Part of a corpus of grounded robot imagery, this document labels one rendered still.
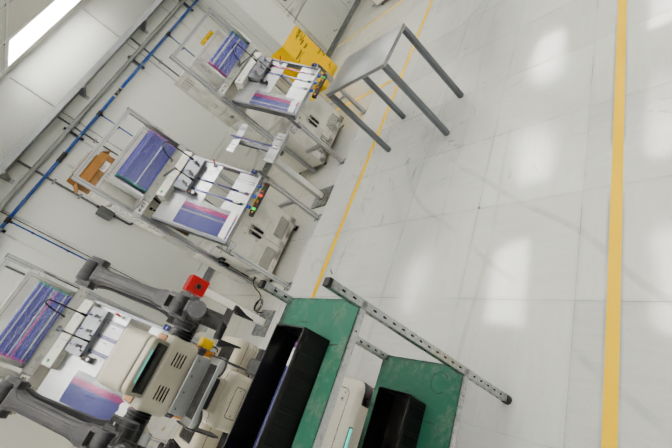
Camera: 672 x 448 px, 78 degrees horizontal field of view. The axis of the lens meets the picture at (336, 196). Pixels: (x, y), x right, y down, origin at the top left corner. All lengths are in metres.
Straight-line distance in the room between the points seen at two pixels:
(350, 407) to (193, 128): 4.38
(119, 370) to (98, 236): 3.59
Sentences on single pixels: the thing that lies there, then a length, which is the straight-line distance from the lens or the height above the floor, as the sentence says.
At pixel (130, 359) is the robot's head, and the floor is 1.33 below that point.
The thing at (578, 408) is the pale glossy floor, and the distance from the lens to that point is 1.99.
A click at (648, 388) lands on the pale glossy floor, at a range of 1.95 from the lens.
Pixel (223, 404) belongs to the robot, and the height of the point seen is 0.89.
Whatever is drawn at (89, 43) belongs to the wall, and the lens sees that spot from 5.89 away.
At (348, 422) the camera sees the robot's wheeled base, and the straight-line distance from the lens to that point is 2.26.
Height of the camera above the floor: 1.80
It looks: 26 degrees down
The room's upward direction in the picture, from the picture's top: 51 degrees counter-clockwise
